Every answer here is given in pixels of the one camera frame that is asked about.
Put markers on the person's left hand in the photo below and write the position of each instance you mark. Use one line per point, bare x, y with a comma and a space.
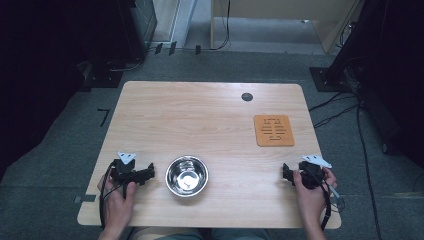
117, 206

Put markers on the person's right hand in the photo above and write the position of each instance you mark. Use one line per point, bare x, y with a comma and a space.
311, 201

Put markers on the grey tape strip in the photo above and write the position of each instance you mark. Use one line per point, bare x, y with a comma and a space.
85, 199

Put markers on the dark curtain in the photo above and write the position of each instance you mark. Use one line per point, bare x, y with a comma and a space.
393, 66
43, 73

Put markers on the dark metal equipment rack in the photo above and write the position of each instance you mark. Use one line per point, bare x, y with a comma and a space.
144, 23

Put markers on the light wooden cabinet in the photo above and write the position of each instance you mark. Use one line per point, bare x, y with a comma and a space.
286, 10

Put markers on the black floor tape mark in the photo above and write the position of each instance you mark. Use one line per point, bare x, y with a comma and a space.
104, 116

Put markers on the stainless steel bowl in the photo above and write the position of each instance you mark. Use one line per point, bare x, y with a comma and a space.
186, 176

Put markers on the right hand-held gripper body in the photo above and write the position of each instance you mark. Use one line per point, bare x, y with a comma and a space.
312, 173

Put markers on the black stand base plate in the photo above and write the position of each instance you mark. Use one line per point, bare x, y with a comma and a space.
328, 81

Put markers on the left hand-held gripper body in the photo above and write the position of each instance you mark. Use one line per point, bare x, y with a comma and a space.
124, 171

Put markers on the square wooden trivet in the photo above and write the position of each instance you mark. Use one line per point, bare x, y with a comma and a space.
274, 130

